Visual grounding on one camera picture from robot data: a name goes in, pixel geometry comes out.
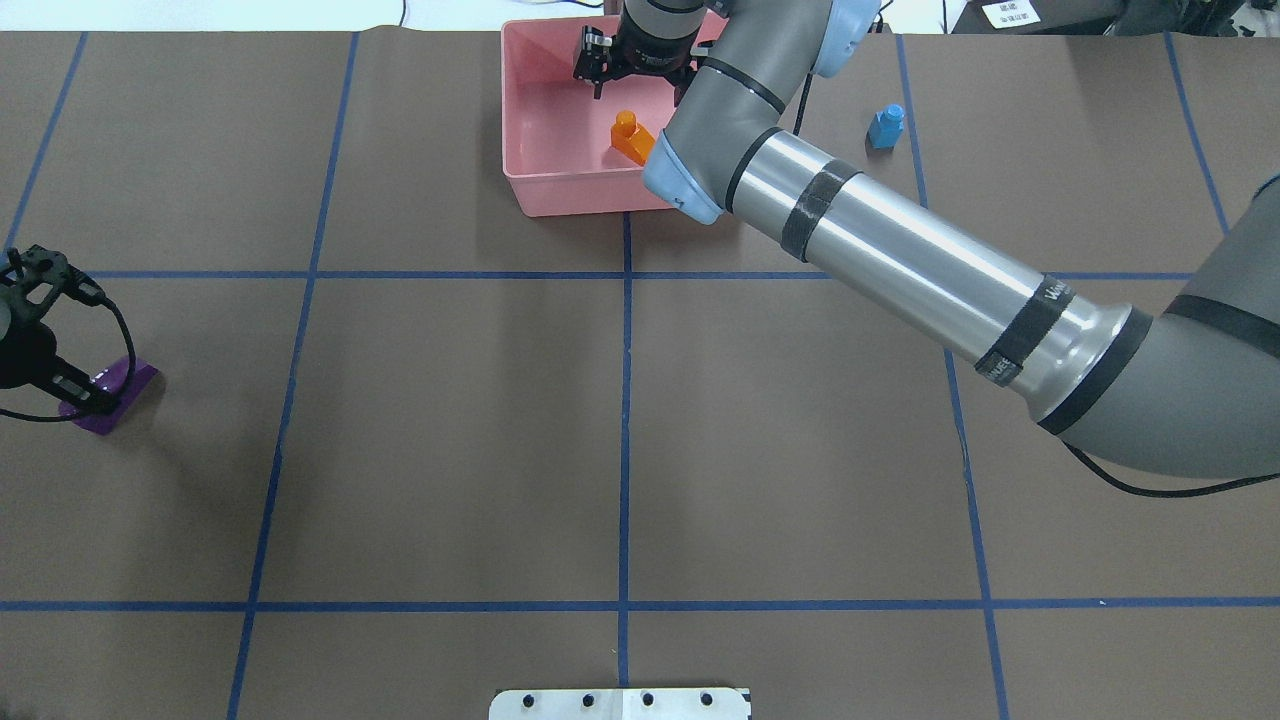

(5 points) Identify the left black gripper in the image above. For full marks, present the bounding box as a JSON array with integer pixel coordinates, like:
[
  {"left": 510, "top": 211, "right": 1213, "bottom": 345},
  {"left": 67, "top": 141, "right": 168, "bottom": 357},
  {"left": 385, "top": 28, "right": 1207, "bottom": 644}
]
[{"left": 1, "top": 245, "right": 119, "bottom": 415}]

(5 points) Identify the small blue toy block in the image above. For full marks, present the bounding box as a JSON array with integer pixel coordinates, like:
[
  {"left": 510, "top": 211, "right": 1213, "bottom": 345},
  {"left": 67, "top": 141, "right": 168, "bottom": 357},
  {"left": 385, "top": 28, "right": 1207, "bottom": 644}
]
[{"left": 867, "top": 102, "right": 906, "bottom": 150}]

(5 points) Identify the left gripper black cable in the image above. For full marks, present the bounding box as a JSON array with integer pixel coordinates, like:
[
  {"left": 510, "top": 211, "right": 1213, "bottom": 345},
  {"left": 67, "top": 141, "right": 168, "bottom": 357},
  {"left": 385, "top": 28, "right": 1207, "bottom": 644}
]
[{"left": 0, "top": 290, "right": 138, "bottom": 425}]

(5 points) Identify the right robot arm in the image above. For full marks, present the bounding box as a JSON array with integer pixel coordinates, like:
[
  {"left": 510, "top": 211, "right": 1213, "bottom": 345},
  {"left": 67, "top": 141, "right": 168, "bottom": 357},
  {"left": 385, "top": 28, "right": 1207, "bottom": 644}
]
[{"left": 573, "top": 1, "right": 1279, "bottom": 479}]

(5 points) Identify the purple toy block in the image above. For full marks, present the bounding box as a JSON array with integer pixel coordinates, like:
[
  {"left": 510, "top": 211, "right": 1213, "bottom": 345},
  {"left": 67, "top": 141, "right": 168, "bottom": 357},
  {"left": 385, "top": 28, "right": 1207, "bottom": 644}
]
[{"left": 58, "top": 356, "right": 161, "bottom": 437}]

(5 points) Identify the orange toy block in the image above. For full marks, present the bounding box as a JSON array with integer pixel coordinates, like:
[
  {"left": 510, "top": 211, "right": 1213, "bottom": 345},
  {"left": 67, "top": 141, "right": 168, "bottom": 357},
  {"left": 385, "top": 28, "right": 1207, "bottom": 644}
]
[{"left": 609, "top": 110, "right": 657, "bottom": 167}]

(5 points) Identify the pink plastic box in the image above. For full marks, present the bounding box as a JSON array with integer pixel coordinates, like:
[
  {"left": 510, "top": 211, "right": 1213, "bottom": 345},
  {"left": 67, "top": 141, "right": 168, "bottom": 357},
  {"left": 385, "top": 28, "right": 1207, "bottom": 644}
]
[{"left": 500, "top": 15, "right": 676, "bottom": 218}]

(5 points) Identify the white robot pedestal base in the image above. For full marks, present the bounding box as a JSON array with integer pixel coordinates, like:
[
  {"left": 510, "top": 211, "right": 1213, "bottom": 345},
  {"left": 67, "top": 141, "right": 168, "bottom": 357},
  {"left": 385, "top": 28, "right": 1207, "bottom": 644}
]
[{"left": 486, "top": 687, "right": 753, "bottom": 719}]

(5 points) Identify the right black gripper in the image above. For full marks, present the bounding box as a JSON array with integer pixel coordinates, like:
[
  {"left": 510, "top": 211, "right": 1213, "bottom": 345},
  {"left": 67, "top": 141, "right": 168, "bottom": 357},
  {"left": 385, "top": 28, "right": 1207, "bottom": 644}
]
[{"left": 572, "top": 26, "right": 713, "bottom": 105}]

